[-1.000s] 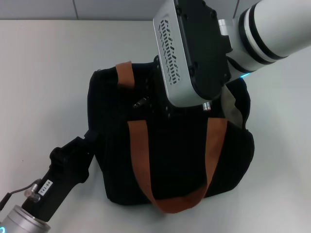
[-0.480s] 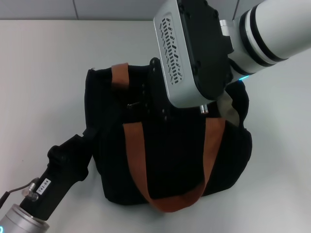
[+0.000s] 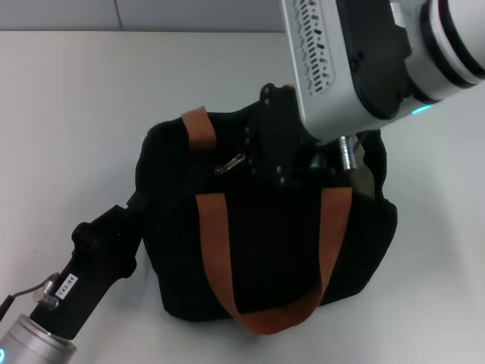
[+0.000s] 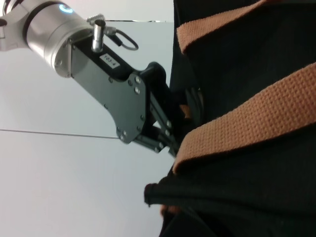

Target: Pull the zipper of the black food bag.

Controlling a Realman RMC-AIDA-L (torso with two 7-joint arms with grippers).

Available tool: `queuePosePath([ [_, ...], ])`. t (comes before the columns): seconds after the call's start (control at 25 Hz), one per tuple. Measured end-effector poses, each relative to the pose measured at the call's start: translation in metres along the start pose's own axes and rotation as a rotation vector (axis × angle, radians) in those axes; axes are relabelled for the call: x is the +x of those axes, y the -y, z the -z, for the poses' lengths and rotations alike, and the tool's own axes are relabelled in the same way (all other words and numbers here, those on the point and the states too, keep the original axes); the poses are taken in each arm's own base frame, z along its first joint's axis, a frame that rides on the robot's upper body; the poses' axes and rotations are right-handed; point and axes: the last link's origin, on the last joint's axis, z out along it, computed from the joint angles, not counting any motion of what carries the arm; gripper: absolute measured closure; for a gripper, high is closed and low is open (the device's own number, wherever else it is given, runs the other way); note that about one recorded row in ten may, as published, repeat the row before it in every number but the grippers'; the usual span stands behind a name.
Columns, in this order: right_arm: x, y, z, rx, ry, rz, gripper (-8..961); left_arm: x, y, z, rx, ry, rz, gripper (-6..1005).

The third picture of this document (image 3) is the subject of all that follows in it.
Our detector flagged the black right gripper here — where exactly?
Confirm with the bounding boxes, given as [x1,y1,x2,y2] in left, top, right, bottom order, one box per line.
[244,82,316,187]

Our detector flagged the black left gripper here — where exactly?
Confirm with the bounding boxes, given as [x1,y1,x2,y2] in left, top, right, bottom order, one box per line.
[29,191,149,341]

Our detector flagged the silver zipper pull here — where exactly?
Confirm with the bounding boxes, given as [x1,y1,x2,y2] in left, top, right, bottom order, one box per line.
[214,153,247,177]

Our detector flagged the black food bag orange handles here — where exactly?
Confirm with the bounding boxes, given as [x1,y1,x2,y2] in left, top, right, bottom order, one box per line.
[127,83,399,337]

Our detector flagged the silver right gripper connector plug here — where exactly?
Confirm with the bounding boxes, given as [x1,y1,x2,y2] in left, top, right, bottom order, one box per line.
[339,134,361,171]

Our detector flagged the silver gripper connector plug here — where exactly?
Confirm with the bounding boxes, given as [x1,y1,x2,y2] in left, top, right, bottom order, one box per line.
[36,278,60,309]
[339,134,361,171]

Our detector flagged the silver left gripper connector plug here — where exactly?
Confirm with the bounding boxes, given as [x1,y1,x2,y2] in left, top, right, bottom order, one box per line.
[36,278,60,309]

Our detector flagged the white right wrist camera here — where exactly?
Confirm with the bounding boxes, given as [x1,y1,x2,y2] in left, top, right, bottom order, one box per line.
[282,0,414,147]

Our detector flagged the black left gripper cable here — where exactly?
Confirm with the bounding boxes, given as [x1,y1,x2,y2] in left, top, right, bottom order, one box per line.
[0,282,42,315]

